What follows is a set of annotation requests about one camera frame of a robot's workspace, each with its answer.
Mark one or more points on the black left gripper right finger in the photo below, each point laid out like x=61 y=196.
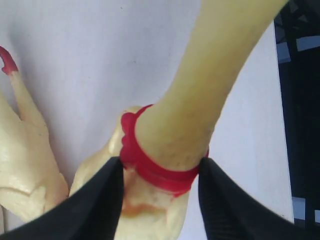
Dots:
x=230 y=213

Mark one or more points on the whole yellow rubber chicken front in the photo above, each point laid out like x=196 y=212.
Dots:
x=161 y=145

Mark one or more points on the yellow rubber chicken rear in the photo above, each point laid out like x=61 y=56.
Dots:
x=31 y=183

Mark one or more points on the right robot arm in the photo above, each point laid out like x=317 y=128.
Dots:
x=297 y=35

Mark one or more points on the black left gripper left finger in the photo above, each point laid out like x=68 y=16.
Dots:
x=92 y=213

